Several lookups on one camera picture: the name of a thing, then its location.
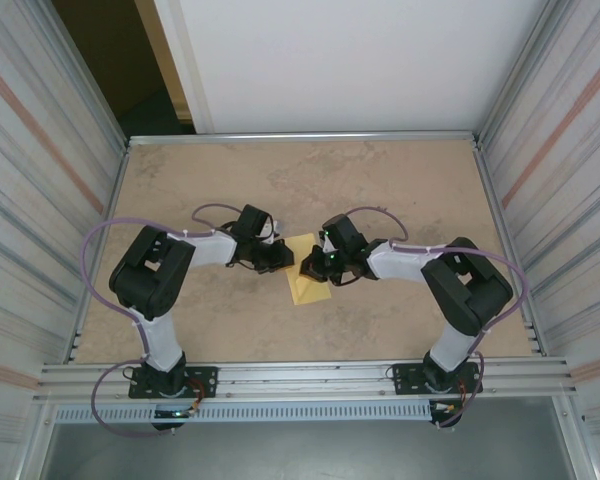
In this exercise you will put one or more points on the grey metal sheet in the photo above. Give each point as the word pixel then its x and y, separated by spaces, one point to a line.
pixel 305 455

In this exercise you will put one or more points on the black electronics board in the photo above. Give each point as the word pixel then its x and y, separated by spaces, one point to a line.
pixel 442 412
pixel 172 414

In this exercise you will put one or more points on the translucent corrugated panel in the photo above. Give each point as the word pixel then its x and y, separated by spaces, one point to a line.
pixel 25 175
pixel 575 175

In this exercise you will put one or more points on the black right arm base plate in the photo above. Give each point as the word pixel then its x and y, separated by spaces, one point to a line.
pixel 405 375

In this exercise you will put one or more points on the thin aluminium frame rail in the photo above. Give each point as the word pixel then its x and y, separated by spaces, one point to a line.
pixel 305 138

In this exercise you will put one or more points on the yellow paper sheet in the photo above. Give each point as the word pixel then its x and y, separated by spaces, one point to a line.
pixel 310 292

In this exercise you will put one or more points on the aluminium frame post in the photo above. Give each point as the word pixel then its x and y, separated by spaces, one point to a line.
pixel 517 75
pixel 87 75

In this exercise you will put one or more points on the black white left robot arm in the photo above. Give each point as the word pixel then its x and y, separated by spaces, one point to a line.
pixel 150 280

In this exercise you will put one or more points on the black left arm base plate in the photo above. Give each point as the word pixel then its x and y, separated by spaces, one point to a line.
pixel 205 377

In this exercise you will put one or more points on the white board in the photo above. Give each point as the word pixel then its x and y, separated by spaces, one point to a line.
pixel 355 65

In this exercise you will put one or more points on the wide aluminium frame rail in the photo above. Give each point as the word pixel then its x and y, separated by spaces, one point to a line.
pixel 305 375

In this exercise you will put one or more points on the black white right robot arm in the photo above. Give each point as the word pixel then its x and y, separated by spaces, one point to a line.
pixel 465 295

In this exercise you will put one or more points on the aluminium side rail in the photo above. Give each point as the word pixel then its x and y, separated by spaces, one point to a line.
pixel 109 220
pixel 495 202

